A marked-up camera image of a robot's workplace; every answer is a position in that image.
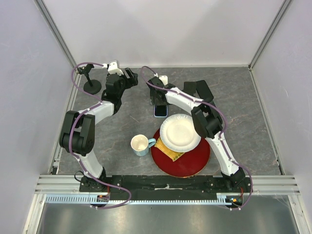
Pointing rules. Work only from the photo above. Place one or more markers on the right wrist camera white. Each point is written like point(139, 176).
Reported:
point(164, 79)

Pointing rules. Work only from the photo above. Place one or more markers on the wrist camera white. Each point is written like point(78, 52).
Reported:
point(164, 79)
point(113, 67)

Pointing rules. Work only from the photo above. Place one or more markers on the black round-base clamp stand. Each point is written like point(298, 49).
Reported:
point(92, 86)

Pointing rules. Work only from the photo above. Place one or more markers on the aluminium frame profile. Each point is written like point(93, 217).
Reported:
point(262, 185)

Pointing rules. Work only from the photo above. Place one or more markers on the blue cable duct rail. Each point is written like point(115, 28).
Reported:
point(96, 200)

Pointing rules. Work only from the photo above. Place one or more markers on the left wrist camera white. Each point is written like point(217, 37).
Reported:
point(113, 67)

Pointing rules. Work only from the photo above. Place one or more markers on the light blue mug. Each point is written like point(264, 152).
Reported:
point(141, 144)

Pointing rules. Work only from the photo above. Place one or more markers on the blue case smartphone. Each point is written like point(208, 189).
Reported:
point(160, 111)

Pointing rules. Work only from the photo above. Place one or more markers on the black case smartphone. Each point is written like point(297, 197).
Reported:
point(204, 91)

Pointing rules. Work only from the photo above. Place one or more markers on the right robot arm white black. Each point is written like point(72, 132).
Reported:
point(197, 99)

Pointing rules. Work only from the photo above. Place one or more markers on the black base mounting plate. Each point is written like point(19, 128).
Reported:
point(165, 188)

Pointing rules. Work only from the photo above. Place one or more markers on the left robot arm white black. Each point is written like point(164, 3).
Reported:
point(77, 136)

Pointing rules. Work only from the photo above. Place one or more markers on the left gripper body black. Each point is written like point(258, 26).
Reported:
point(122, 82)

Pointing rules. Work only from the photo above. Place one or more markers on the white paper plate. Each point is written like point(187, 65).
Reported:
point(177, 132)

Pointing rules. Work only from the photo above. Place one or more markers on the red round tray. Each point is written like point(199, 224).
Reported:
point(189, 164)

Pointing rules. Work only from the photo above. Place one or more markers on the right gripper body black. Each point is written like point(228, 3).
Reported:
point(153, 100)

